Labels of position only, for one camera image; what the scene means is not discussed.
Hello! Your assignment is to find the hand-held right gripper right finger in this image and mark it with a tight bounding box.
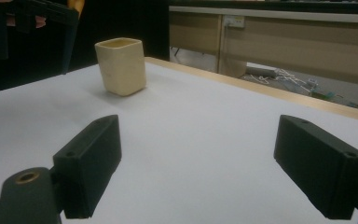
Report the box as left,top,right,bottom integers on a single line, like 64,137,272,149
273,114,358,221

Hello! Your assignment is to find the grey power strip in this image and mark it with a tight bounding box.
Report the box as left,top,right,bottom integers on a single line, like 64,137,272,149
245,65,280,79

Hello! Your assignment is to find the white cable bundle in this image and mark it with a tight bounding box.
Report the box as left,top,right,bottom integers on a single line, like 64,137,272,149
243,68,320,95

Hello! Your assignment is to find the white wall socket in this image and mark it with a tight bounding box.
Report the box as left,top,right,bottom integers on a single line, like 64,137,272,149
222,15,246,29

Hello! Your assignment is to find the knife with yellow handle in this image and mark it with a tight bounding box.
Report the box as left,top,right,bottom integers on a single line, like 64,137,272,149
60,0,86,76

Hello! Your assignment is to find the green item on floor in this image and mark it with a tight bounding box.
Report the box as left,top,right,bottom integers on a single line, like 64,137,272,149
310,89,358,110

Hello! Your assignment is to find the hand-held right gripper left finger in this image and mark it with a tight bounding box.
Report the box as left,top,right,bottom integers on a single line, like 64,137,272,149
52,114,123,219

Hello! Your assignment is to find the cream square cup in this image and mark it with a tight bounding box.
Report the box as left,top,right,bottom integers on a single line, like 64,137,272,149
94,37,147,97

